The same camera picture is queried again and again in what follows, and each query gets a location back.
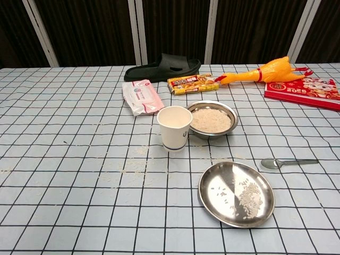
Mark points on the white paper cup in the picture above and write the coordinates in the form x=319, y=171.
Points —
x=174, y=132

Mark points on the steel bowl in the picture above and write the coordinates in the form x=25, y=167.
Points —
x=212, y=134

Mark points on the steel plate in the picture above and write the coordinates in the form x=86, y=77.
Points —
x=220, y=186

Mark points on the white uncooked rice grains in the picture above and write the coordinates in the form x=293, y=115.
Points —
x=249, y=199

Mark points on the pink wet wipes pack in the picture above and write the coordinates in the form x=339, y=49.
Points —
x=140, y=97

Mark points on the orange snack packet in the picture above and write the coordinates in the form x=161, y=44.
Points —
x=194, y=83

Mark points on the black slipper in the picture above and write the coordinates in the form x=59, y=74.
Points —
x=162, y=67

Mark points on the blue checked tablecloth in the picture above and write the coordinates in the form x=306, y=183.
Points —
x=79, y=159

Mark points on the yellow rubber chicken toy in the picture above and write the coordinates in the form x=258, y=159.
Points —
x=273, y=70

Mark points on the dark folding partition screen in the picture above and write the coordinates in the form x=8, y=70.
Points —
x=93, y=29

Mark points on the red 2026 desk calendar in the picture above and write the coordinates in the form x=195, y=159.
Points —
x=302, y=91

